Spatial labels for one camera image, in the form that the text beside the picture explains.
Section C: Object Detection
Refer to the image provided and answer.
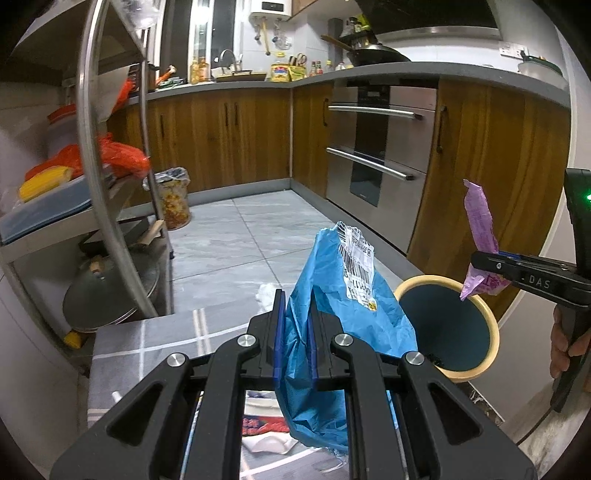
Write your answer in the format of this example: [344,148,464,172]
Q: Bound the black pan with wooden handle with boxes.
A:
[78,219,165,260]

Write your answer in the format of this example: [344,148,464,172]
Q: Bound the person's right hand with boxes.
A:
[550,304,591,382]

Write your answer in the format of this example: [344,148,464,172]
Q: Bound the yellow oil bottles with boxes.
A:
[190,55,213,85]

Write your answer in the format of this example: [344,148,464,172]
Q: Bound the wide wooden base cabinet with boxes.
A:
[408,78,572,320]

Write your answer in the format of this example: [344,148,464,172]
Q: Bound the orange green packets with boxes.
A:
[154,65,188,89]

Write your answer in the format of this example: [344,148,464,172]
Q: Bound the grey kitchen countertop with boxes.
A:
[128,61,572,110]

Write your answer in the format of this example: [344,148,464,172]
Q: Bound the large orange plastic bag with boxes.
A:
[54,133,151,180]

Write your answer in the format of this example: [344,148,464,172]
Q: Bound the white plastic bag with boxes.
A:
[242,433,299,456]

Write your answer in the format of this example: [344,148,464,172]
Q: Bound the steel built-in oven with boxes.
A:
[325,84,437,256]

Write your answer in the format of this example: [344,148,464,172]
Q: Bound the dark sink tray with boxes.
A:
[214,69,267,83]

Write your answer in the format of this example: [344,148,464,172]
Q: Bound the black countertop appliance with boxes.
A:
[126,62,160,93]

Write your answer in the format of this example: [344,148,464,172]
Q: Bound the white pot with dark lid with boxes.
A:
[516,54,567,89]

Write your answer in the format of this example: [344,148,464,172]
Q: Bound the grey mat with white lines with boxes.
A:
[87,302,506,480]

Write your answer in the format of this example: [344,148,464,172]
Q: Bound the black wok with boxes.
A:
[320,34,411,66]

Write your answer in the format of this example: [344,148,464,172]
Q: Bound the steel storage rack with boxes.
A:
[0,0,174,334]

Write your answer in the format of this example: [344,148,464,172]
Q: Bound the purple plastic wrapper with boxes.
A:
[460,179,511,302]

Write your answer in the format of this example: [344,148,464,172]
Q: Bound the blue plastic mailing bag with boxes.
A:
[283,220,419,455]

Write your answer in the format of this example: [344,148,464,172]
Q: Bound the kitchen window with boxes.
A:
[187,0,253,85]

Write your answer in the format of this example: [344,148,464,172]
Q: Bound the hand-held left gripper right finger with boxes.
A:
[309,292,539,480]

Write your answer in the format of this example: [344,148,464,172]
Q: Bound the white tub with orange lid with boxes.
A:
[46,104,80,158]

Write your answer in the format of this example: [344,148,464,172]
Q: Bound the wastebasket with printed yellow bag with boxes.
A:
[143,167,191,230]

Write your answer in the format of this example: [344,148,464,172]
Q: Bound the yellow food package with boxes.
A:
[270,62,308,83]

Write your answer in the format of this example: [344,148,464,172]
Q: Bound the yellow corn pack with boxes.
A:
[18,165,75,203]

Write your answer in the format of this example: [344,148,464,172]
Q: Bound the crumpled white tissue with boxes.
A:
[255,282,290,315]

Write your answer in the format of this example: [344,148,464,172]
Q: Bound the white water heater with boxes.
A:
[249,0,294,22]

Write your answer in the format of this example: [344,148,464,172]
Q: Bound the small orange plastic bag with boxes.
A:
[112,78,133,112]

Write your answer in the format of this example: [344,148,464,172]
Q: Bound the long wooden base cabinet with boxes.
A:
[107,88,292,195]

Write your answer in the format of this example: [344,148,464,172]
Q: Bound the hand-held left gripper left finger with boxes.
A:
[51,289,286,480]

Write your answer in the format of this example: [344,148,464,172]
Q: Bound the blue bin with yellow rim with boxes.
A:
[394,274,500,384]

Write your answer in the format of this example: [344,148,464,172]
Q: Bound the black range hood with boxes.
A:
[355,0,502,40]

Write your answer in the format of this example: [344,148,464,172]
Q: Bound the narrow wooden base cabinet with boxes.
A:
[292,83,334,200]

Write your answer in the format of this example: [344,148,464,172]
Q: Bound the grey blue board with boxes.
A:
[0,176,117,241]

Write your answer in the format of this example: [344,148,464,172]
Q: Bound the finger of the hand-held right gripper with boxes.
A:
[499,251,576,271]
[471,251,579,306]

